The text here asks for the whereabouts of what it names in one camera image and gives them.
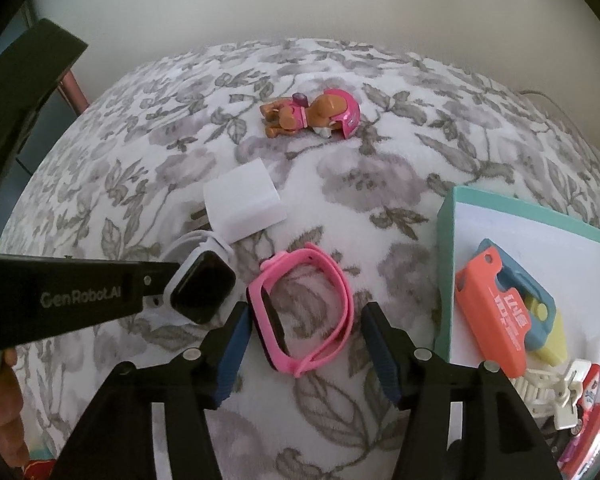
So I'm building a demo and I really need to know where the reddish wooden rail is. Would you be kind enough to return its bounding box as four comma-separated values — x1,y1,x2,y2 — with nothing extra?
60,70,90,113

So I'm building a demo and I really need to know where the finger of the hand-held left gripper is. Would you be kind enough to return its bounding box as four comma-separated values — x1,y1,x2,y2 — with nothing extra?
140,260,181,311

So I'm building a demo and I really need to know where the white hair claw clip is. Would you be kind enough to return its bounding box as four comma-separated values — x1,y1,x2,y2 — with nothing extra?
507,357,588,431

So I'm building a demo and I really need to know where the pink smartwatch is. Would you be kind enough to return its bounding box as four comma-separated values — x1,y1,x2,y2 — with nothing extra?
246,242,355,377

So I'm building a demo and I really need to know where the white smartwatch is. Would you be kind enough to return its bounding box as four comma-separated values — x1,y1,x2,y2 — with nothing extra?
157,230,237,325

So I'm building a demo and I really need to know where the coral and blue small cutter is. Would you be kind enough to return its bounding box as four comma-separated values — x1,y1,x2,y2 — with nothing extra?
572,402,600,448

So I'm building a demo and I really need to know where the coral printed plastic card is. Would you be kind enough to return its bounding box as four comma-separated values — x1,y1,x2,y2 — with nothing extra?
454,254,531,378

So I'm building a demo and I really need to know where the red and gold packet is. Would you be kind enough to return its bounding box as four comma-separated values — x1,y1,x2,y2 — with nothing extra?
22,457,61,480

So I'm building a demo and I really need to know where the red glue tube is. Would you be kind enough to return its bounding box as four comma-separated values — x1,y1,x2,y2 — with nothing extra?
572,340,600,413

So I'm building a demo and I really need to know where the white power adapter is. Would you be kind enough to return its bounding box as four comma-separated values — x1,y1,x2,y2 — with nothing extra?
192,158,287,243

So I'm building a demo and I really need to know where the teal cardboard box lid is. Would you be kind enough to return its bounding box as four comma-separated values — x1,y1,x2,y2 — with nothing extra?
434,185,600,480

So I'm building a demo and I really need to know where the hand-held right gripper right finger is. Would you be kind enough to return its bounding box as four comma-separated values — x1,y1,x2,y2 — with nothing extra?
361,301,563,480

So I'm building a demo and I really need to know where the person's left hand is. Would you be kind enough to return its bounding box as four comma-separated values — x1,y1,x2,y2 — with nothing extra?
0,349,32,468

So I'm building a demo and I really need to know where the thin grey cable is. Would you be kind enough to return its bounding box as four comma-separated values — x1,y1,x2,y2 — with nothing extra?
519,89,583,133

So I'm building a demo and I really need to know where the blue yellow clip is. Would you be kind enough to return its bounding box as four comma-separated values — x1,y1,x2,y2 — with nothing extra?
475,238,571,366

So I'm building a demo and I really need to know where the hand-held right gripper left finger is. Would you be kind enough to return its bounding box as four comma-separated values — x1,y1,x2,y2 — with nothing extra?
55,301,251,480

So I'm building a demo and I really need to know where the pink toy dog figurine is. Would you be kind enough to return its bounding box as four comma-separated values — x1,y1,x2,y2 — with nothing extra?
258,87,363,140

